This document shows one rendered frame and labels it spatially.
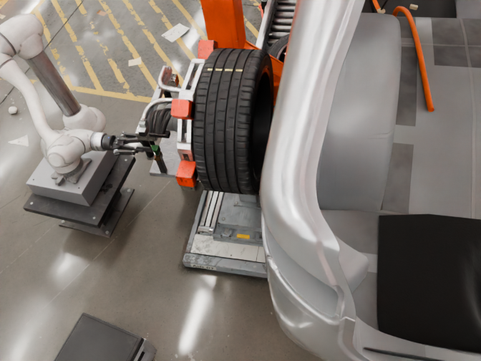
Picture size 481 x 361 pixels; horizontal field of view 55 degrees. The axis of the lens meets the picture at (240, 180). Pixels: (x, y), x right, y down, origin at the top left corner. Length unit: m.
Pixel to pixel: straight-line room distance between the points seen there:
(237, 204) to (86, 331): 1.01
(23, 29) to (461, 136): 1.95
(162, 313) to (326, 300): 1.67
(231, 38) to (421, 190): 1.18
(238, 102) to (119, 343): 1.23
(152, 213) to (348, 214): 1.52
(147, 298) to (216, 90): 1.34
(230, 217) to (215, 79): 0.95
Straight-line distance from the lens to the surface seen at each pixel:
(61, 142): 2.17
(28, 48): 2.45
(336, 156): 1.65
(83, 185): 2.70
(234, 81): 1.88
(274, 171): 0.99
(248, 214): 2.58
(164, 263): 2.79
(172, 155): 2.62
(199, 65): 2.06
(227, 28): 2.37
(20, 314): 3.00
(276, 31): 3.64
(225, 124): 1.84
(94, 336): 2.37
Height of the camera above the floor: 2.43
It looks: 54 degrees down
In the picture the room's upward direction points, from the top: 10 degrees counter-clockwise
